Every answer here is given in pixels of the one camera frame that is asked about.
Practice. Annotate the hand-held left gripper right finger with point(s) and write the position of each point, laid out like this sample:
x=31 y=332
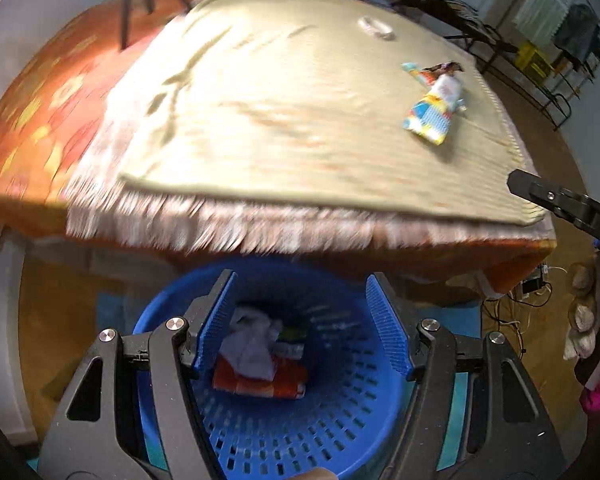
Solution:
x=387 y=325

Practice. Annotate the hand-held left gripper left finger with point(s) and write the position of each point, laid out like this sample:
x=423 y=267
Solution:
x=215 y=320

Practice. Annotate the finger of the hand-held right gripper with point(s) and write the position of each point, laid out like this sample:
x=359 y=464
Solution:
x=545 y=192

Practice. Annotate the white tissue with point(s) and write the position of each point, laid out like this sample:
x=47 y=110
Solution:
x=252 y=345

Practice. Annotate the green snack packet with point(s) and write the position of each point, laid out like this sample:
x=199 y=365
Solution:
x=292 y=340

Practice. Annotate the blue plastic basket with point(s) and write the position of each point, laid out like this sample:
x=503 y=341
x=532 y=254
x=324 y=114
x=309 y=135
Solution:
x=340 y=425

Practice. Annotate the person's left hand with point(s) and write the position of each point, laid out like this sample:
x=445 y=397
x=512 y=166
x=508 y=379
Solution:
x=319 y=475

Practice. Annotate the beige fuzzy slippers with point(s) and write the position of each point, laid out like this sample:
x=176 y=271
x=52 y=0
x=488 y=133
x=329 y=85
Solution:
x=582 y=315

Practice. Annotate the black metal rack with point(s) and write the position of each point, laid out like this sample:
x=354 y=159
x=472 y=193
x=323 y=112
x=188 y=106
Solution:
x=555 y=95

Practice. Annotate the teal floor mat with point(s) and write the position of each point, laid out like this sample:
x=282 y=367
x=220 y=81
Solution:
x=111 y=310

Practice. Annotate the yellow plastic crate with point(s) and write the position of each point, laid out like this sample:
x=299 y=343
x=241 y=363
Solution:
x=534 y=60

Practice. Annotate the large cartoon snack packet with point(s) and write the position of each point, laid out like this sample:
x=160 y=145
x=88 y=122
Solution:
x=432 y=117

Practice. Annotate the purple chocolate wrapper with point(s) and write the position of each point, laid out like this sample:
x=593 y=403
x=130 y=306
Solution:
x=445 y=67

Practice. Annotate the dark hanging jacket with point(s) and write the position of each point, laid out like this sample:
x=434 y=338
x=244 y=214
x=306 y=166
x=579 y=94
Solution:
x=577 y=30

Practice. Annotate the black folding chair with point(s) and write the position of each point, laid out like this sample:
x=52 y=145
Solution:
x=470 y=35

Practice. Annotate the small cartoon snack packet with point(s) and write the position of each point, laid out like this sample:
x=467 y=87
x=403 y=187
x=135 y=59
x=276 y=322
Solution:
x=414 y=72

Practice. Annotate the white knitted cloth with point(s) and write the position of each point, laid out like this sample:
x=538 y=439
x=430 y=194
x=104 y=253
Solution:
x=542 y=10

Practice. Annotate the yellow striped cloth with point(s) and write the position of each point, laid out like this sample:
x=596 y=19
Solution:
x=290 y=125

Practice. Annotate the orange floral blanket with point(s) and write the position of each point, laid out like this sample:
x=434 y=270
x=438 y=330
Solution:
x=40 y=110

